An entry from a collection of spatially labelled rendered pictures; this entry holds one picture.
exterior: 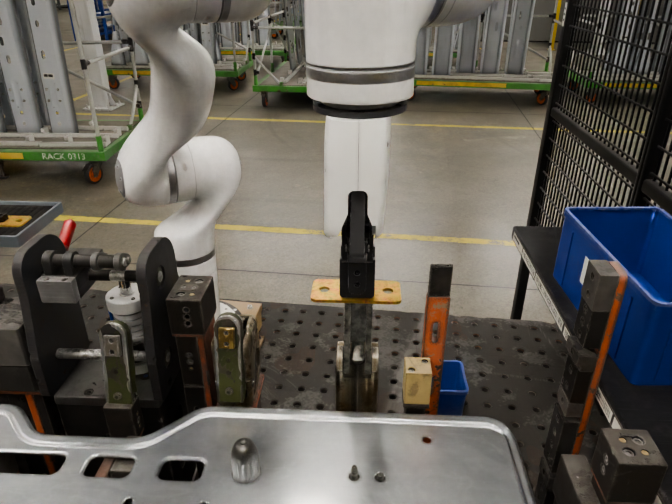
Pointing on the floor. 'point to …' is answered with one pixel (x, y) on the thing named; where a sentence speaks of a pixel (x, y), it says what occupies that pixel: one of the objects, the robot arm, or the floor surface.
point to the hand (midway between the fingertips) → (357, 270)
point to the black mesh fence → (645, 174)
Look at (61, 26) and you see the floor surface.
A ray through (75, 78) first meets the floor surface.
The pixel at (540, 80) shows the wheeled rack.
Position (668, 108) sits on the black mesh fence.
